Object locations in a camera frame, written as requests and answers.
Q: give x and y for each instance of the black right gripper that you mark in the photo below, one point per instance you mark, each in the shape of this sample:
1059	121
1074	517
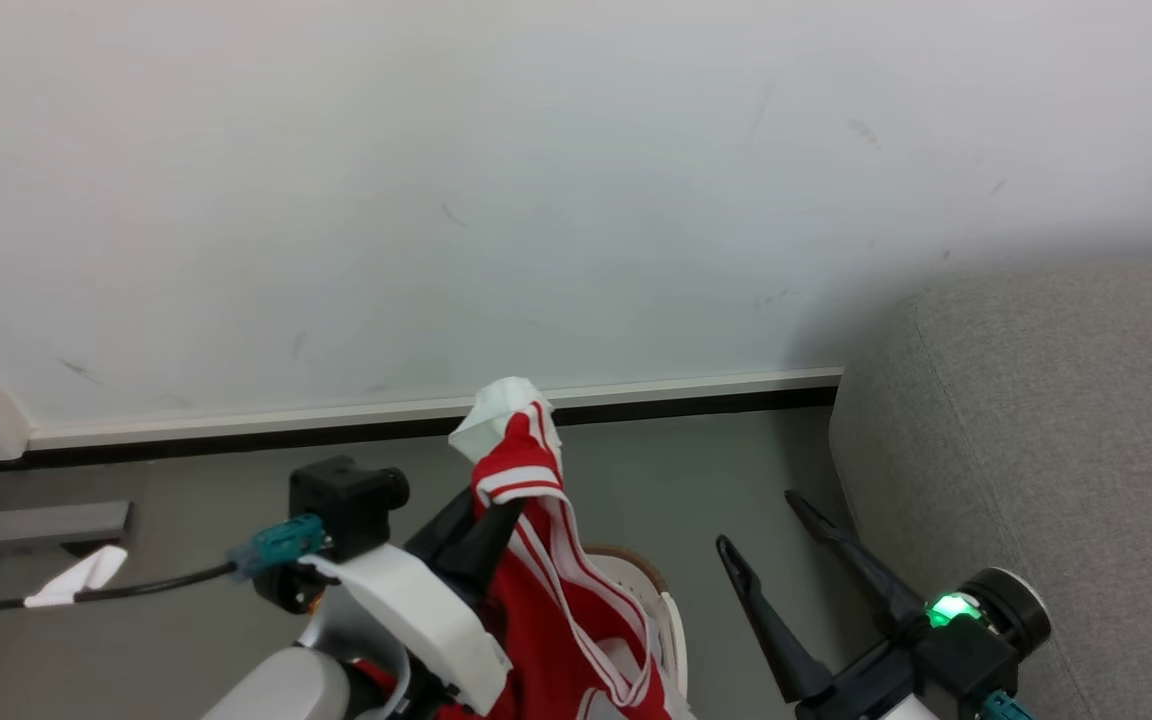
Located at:
946	665

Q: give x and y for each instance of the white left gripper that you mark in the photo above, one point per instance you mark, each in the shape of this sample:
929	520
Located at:
416	610

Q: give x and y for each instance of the red white striped garment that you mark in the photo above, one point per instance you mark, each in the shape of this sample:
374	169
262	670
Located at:
546	590

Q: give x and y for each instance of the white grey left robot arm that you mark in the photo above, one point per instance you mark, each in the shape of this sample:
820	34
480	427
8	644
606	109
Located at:
286	685

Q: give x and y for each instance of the white laundry basket brown rim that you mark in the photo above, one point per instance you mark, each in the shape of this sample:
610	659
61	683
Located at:
661	615

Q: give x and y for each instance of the white black baseboard strip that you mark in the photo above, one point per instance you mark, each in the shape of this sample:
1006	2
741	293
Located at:
336	420

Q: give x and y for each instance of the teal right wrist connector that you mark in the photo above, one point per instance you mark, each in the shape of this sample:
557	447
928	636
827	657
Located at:
1006	707

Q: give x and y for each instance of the grey fabric sofa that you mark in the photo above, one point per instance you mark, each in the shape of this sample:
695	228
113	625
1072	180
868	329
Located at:
1056	450

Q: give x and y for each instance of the grey flat floor plate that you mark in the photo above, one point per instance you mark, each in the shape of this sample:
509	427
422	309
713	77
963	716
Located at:
56	522

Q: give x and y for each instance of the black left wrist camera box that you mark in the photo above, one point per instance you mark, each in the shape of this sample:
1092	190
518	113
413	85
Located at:
341	505

